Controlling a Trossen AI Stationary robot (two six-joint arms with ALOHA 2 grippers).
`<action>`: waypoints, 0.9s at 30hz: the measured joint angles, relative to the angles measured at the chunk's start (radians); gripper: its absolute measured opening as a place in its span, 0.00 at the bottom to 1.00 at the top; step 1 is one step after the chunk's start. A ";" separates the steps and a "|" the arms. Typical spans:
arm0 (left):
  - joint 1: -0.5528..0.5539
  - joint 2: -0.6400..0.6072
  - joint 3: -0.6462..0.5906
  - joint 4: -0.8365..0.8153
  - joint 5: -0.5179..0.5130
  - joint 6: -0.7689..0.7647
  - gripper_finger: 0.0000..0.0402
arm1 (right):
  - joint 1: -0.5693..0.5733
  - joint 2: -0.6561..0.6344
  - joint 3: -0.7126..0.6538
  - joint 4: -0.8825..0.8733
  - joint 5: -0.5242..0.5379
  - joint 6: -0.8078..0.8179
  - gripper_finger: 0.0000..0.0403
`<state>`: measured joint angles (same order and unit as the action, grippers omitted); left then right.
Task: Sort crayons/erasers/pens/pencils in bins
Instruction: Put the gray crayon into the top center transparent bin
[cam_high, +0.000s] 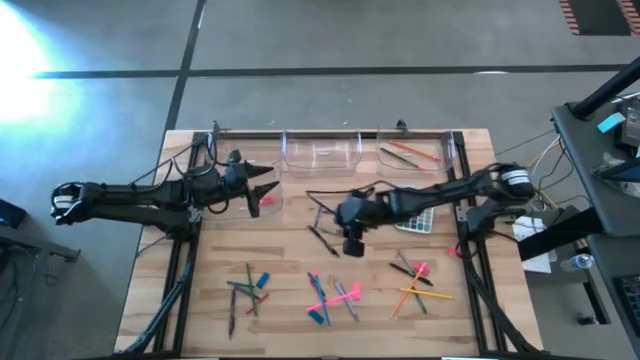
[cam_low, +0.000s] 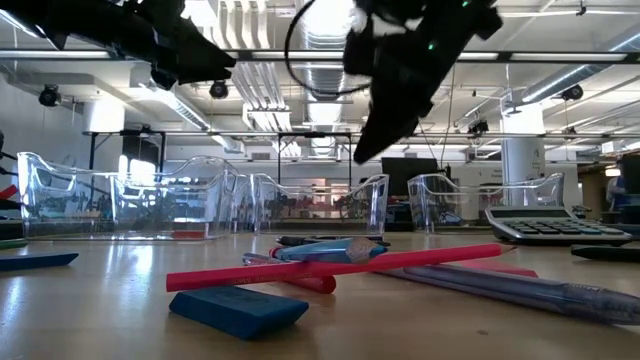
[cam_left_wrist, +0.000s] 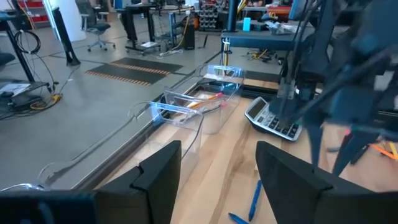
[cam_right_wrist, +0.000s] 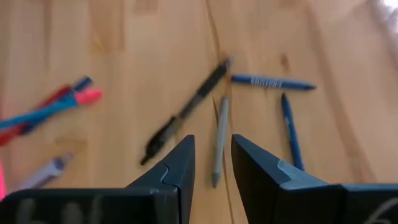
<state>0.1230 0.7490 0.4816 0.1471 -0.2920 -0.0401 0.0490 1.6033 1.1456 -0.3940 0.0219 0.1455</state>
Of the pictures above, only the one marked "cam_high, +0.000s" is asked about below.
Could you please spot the green crayon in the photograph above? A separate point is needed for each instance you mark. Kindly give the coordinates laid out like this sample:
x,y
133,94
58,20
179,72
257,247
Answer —
x,y
235,284

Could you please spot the clear water bottle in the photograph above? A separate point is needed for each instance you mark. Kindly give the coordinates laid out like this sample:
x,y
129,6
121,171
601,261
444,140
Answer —
x,y
577,262

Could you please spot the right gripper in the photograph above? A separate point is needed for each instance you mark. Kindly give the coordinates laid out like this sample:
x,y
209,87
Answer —
x,y
355,212

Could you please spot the dark tablet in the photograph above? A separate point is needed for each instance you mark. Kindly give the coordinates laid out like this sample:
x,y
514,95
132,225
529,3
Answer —
x,y
625,172

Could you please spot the red crayon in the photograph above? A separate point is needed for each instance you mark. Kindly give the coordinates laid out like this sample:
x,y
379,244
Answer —
x,y
261,300

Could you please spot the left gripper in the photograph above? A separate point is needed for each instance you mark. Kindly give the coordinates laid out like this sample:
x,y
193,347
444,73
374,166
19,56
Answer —
x,y
235,182

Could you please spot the blue eraser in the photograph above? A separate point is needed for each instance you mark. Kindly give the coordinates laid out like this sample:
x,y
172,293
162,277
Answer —
x,y
263,280
316,317

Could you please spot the blue pen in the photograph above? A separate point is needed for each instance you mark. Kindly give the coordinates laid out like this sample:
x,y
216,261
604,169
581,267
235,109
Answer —
x,y
317,217

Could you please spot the black keyboard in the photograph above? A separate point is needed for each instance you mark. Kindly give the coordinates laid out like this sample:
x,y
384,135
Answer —
x,y
631,297

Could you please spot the grey side desk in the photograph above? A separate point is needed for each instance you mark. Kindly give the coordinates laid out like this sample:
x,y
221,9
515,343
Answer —
x,y
607,280
590,200

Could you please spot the orange pencil pink eraser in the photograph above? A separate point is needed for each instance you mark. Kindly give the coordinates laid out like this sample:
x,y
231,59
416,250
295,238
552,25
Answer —
x,y
415,151
402,300

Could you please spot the black pen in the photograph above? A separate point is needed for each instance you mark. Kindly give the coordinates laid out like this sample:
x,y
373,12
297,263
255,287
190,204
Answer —
x,y
322,241
405,271

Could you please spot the short green pencil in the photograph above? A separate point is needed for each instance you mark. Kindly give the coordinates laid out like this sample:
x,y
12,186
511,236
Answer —
x,y
421,304

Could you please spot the long green pencil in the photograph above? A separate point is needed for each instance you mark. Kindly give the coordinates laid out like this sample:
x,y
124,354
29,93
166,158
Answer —
x,y
251,272

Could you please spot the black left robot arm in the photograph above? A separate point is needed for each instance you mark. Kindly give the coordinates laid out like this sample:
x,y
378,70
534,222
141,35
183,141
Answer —
x,y
140,192

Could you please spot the black floor box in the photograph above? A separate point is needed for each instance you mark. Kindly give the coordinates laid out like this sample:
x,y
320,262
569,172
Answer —
x,y
11,215

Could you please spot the blue sticky note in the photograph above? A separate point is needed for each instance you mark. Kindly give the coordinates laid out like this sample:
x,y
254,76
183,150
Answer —
x,y
611,123

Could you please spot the black clamp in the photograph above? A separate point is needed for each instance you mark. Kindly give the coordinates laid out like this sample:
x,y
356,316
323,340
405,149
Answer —
x,y
216,127
401,125

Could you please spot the black device box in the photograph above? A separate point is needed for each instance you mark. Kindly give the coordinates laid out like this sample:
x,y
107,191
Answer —
x,y
631,125

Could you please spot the grey table leg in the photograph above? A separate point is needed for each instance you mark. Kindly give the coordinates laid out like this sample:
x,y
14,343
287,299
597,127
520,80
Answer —
x,y
45,247

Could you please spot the grey desk calculator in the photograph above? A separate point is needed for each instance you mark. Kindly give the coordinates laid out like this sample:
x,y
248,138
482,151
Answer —
x,y
420,222

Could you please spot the white paper sheet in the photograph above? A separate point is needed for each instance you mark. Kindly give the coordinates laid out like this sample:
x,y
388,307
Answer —
x,y
527,227

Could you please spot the black diagonal bar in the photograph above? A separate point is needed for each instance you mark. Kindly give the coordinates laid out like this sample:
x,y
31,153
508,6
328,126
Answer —
x,y
560,235

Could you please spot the black pole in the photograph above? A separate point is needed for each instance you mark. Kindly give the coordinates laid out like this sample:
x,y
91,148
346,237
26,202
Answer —
x,y
605,92

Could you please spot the yellow pencil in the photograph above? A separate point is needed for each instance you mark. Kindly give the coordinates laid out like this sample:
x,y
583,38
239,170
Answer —
x,y
430,294

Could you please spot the red marker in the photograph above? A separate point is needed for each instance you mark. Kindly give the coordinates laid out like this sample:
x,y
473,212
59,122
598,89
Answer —
x,y
315,274

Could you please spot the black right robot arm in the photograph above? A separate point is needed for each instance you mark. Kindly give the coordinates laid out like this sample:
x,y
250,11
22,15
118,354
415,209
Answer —
x,y
440,192

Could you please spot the mat with striped edge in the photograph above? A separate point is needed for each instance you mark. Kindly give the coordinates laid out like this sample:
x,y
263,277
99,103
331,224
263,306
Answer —
x,y
600,15

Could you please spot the clear plastic bin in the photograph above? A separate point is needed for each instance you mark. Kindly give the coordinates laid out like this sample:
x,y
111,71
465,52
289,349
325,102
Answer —
x,y
320,150
270,150
446,145
272,212

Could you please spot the clear purple pen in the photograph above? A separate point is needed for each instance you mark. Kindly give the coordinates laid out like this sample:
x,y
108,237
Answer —
x,y
346,300

